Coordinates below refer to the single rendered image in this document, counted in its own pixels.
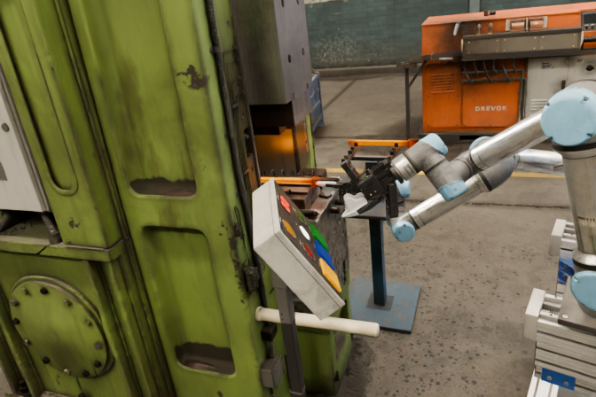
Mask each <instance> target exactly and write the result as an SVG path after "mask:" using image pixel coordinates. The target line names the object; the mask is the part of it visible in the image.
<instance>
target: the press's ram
mask: <svg viewBox="0 0 596 397"><path fill-rule="evenodd" d="M232 1H233V6H234V12H235V18H236V23H237V29H238V35H239V46H240V51H241V57H242V63H243V68H244V75H245V80H246V86H247V96H248V103H249V105H276V104H287V103H288V102H290V101H291V100H292V99H293V98H295V97H297V96H298V95H300V94H301V93H302V92H304V91H305V90H306V89H307V88H309V87H310V86H311V85H313V82H312V73H311V64H310V48H309V39H308V30H307V22H306V13H305V4H304V0H232Z"/></svg>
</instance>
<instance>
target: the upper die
mask: <svg viewBox="0 0 596 397"><path fill-rule="evenodd" d="M249 108H250V114H251V120H252V125H253V127H295V126H296V125H297V124H298V123H299V122H300V121H301V120H303V119H304V118H305V117H306V116H307V115H308V114H309V113H311V103H310V88H307V89H306V90H305V91H304V92H302V93H301V94H300V95H298V96H297V97H295V98H293V99H292V100H291V101H290V102H288V103H287V104H276V105H250V106H249Z"/></svg>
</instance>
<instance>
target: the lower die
mask: <svg viewBox="0 0 596 397"><path fill-rule="evenodd" d="M260 177H301V178H313V176H298V175H260ZM277 184H278V185H279V186H280V188H281V189H282V190H283V191H284V192H285V193H286V192H287V190H288V189H290V190H291V193H292V194H291V195H290V193H289V192H288V197H289V198H290V199H291V200H292V201H293V202H294V203H295V205H296V206H297V207H298V208H299V209H307V210H310V208H311V206H312V205H313V203H314V202H315V200H316V199H317V197H318V195H319V194H320V187H315V188H312V187H311V183H277ZM311 202H312V204H311Z"/></svg>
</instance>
